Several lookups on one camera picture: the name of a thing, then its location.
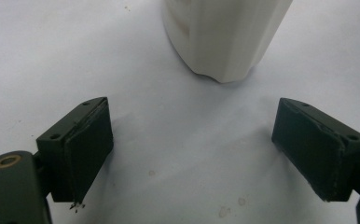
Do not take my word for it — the white paper table sheet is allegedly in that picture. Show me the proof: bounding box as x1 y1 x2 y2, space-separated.
0 0 360 224

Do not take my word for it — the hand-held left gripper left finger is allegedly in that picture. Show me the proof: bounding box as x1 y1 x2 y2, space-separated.
35 96 115 210

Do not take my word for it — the cream pump lotion bottle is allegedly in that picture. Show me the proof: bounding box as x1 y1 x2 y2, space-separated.
161 0 294 84

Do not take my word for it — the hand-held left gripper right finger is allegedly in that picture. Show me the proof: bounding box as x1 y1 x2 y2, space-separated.
270 97 360 203

